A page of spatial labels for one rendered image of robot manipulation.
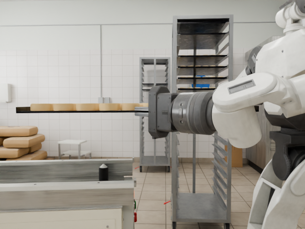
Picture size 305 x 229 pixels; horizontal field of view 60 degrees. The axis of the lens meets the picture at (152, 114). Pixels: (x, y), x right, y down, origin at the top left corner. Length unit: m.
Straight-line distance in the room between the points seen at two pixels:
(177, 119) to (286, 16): 0.63
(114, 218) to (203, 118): 0.38
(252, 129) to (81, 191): 0.46
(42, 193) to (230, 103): 0.53
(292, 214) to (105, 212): 0.60
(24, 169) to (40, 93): 4.38
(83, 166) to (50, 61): 4.45
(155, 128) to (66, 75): 4.69
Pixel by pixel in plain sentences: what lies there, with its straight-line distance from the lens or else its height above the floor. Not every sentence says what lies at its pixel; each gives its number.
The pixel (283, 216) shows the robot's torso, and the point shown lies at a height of 0.75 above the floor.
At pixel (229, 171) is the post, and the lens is 2.31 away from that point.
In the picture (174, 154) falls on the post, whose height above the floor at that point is 0.69.
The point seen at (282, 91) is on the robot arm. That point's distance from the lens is 0.48.
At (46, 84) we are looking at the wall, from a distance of 5.38.
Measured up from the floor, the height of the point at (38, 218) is 0.82.
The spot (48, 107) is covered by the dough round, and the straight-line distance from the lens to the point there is 0.72.
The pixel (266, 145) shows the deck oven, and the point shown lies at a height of 0.50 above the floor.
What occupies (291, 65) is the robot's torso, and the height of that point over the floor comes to 1.22.
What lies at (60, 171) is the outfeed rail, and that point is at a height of 0.86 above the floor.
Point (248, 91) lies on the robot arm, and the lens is 0.47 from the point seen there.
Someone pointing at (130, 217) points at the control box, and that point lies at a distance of 0.81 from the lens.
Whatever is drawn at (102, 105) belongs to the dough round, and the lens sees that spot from 0.68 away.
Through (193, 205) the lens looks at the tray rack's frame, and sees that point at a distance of 2.66.
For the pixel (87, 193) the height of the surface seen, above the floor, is 0.88.
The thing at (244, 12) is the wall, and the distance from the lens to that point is 5.33.
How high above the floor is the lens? 1.11
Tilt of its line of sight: 3 degrees down
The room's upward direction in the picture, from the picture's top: straight up
